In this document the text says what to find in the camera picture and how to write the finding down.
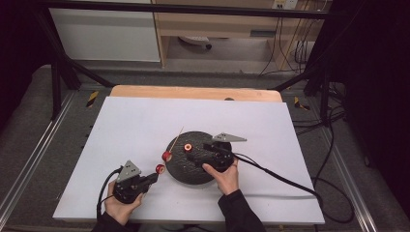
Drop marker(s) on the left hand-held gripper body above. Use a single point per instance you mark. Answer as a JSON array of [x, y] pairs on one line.
[[128, 172]]

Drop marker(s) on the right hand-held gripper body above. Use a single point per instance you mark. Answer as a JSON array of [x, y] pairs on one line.
[[222, 158]]

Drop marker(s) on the round black textured plate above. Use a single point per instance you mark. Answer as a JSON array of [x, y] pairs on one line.
[[185, 170]]

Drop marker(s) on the thin wooden skewer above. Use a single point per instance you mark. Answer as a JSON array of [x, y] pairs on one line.
[[176, 138]]

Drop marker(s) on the person's right hand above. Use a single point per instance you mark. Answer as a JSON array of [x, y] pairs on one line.
[[227, 180]]

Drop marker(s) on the person's left hand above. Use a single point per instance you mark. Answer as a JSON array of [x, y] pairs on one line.
[[121, 212]]

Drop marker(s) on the white board sheet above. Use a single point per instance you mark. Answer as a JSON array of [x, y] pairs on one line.
[[135, 129]]

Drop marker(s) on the light wooden table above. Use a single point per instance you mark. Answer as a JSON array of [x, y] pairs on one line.
[[193, 92]]

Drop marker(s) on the yellow black tape strip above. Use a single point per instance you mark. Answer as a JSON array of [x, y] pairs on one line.
[[300, 104], [92, 99]]

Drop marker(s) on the office chair caster base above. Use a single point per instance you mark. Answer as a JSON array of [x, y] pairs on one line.
[[195, 40]]

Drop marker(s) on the light wooden desk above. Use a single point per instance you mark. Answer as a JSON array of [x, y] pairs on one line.
[[222, 24]]

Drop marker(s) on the white cabinet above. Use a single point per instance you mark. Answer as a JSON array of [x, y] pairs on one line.
[[103, 35]]

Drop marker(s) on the black curtain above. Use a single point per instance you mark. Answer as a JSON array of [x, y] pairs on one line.
[[377, 80]]

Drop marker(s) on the aluminium rail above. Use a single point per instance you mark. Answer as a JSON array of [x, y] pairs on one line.
[[351, 180], [35, 154]]

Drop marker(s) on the black metal frame leg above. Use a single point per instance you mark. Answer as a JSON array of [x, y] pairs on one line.
[[56, 87], [325, 93]]

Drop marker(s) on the black metal frame crossbar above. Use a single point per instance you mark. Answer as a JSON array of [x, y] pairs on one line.
[[193, 9]]

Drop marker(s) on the white wall socket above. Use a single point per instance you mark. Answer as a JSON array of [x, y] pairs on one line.
[[285, 4]]

